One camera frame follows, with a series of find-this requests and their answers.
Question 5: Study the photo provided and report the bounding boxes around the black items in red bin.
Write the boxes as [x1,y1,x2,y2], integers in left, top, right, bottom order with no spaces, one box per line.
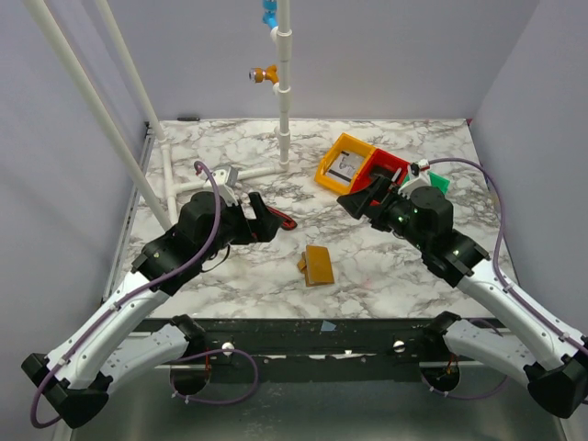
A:
[369,165,402,184]

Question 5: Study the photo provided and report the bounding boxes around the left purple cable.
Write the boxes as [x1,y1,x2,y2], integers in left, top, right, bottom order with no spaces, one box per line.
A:
[29,160,261,431]

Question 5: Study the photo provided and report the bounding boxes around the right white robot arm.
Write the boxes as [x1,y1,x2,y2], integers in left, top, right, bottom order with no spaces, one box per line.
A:
[337,176,587,419]

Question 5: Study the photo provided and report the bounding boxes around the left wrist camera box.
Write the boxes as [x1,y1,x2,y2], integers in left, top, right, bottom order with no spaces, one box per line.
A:
[213,164,239,207]

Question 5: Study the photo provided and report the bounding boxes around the black mounting rail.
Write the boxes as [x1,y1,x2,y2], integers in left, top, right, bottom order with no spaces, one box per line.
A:
[151,316,479,382]

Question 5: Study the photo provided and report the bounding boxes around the mustard yellow card holder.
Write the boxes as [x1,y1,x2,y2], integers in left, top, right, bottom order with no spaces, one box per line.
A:
[297,245,334,287]

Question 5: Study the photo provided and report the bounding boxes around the white PVC pipe frame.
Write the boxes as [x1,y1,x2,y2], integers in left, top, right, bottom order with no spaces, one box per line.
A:
[24,1,293,230]

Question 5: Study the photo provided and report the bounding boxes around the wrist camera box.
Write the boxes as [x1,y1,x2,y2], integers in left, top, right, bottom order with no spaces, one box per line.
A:
[398,159,431,198]
[213,164,239,207]

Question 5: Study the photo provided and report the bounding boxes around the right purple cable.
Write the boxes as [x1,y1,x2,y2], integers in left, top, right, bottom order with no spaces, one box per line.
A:
[413,157,588,401]

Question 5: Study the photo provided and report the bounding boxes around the red black utility knife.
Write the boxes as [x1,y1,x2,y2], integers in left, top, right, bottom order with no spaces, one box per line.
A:
[267,207,298,231]

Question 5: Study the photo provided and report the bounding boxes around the red plastic bin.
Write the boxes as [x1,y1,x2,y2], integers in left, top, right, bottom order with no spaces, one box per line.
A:
[351,149,410,192]

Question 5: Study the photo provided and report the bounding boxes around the purple cable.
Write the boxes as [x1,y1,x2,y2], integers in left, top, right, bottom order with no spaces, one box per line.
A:
[29,160,261,431]
[413,157,588,401]

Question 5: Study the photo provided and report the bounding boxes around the cards in yellow bin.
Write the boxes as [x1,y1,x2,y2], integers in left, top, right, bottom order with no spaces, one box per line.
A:
[326,151,365,185]

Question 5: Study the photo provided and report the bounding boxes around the green plastic bin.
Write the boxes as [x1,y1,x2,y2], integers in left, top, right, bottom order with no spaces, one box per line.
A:
[429,172,450,195]

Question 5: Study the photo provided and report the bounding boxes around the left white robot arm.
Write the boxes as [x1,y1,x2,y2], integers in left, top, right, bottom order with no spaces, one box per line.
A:
[21,190,281,429]

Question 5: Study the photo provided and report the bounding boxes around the orange camera on pole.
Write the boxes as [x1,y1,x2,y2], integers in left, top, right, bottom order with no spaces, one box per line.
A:
[248,64,279,85]

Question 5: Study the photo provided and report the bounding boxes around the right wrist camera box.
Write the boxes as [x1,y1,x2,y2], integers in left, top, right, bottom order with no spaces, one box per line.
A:
[398,159,431,198]

